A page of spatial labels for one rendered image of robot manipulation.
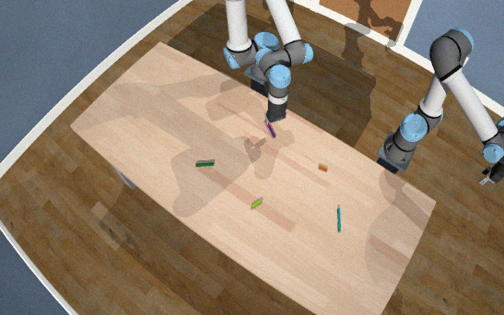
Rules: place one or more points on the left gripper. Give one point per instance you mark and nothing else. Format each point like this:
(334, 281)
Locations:
(497, 172)

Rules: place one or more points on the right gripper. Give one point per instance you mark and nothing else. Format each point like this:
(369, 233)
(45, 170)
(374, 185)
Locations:
(272, 114)

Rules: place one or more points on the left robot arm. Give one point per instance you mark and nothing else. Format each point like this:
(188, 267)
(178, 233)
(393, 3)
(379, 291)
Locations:
(447, 55)

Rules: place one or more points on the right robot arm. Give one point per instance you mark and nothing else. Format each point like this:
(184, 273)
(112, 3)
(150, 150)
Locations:
(262, 52)

